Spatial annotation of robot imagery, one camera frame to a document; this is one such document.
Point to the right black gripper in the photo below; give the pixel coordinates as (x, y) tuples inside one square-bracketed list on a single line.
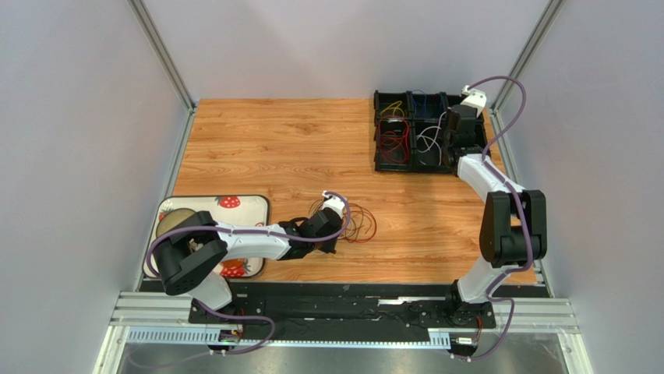
[(457, 122)]

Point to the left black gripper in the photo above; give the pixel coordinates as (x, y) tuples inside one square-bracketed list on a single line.
[(330, 248)]

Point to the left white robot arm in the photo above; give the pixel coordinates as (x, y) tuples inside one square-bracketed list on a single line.
[(185, 257)]

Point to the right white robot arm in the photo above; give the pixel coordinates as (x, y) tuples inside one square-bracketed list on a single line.
[(513, 229)]

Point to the black six-compartment bin organizer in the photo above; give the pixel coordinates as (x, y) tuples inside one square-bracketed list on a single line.
[(409, 129)]

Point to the strawberry pattern tray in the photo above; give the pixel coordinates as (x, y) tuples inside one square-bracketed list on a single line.
[(237, 210)]

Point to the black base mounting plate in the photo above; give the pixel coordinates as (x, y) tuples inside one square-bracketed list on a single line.
[(360, 312)]

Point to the orange transparent cup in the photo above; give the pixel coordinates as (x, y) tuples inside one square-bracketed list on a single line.
[(234, 268)]

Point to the grey ceramic bowl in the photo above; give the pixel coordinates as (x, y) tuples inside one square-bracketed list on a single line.
[(169, 219)]

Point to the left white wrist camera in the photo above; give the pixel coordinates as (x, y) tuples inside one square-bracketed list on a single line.
[(334, 202)]

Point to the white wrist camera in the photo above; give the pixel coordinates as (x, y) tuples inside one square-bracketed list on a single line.
[(334, 202), (474, 98)]

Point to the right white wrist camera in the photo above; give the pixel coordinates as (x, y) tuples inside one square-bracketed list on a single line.
[(474, 98)]

